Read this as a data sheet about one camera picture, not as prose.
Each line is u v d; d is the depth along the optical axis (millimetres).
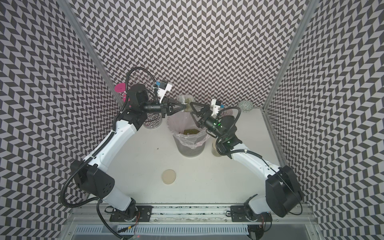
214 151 895
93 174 409
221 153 581
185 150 840
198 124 692
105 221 667
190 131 970
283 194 412
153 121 620
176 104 623
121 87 867
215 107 659
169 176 880
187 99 638
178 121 885
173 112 619
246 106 1163
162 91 588
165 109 588
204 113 598
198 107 635
